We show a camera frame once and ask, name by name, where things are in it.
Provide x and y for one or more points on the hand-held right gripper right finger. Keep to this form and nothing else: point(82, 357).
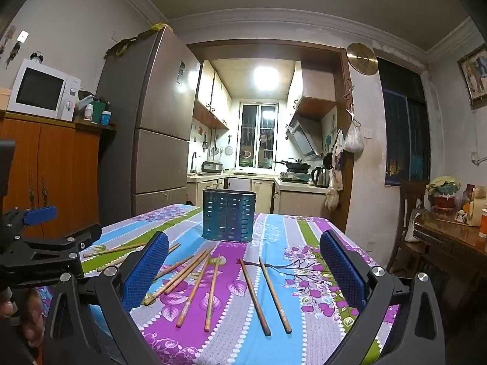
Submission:
point(344, 273)

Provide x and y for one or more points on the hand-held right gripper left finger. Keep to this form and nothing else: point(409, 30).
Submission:
point(146, 270)

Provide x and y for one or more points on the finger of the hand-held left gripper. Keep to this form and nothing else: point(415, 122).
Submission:
point(72, 241)
point(38, 215)

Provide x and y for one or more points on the bunch of wooden chopsticks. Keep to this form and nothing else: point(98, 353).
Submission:
point(255, 296)

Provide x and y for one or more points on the blue perforated utensil holder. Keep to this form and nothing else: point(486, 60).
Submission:
point(228, 215)

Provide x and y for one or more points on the person's left hand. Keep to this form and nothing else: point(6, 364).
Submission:
point(28, 313)

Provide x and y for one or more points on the orange wooden cabinet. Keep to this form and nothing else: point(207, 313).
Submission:
point(57, 167)

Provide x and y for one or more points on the white bag on chair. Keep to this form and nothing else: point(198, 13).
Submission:
point(411, 230)

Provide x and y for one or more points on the white microwave oven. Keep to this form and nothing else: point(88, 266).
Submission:
point(42, 91)

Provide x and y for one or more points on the cream kitchen base cabinets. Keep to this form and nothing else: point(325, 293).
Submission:
point(296, 199)

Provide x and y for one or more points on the hanging cloths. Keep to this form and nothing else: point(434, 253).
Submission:
point(334, 182)

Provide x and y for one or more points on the steel electric kettle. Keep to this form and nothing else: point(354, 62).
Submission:
point(321, 176)

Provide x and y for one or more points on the white bottle red label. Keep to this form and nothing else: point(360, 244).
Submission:
point(88, 113)

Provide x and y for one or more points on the striped floral tablecloth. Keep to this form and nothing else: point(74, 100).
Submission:
point(228, 330)

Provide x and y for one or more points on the wooden chair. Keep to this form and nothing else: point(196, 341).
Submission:
point(413, 197)

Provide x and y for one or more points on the gas stove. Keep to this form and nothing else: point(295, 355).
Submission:
point(295, 177)

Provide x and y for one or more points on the green plastic container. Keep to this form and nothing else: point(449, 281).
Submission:
point(99, 111)

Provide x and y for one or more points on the wooden side table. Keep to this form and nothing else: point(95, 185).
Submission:
point(452, 243)

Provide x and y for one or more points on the black wok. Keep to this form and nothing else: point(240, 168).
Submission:
point(296, 164)

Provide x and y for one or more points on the potted flowers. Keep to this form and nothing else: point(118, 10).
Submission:
point(443, 192)

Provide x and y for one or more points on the white plastic bag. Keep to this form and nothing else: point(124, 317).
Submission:
point(354, 138)

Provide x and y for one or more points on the steel range hood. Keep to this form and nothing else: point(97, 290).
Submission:
point(304, 137)

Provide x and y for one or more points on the grey refrigerator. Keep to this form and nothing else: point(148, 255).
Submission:
point(152, 121)

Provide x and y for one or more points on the cardboard boxes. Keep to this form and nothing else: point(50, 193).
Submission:
point(473, 205)

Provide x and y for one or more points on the orange cup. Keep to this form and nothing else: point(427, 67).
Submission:
point(483, 224)

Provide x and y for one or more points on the dark curtained window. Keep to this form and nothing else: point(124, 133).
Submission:
point(405, 129)

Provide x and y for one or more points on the kitchen window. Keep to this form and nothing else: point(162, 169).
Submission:
point(258, 137)

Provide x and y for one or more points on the yellow-green bag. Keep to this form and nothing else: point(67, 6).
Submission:
point(125, 43)

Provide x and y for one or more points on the fridge magnet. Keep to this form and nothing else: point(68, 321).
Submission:
point(180, 73)

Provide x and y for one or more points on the kitchen ceiling light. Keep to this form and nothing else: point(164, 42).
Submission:
point(266, 78)

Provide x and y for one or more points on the white wall switch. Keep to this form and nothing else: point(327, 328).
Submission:
point(23, 36)

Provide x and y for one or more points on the cream wall cabinet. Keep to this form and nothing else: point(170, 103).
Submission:
point(314, 83)
point(211, 95)

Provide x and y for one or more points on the gold wall clock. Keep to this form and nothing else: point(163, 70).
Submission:
point(361, 59)

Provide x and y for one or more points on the framed wall picture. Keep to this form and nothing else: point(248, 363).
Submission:
point(475, 76)

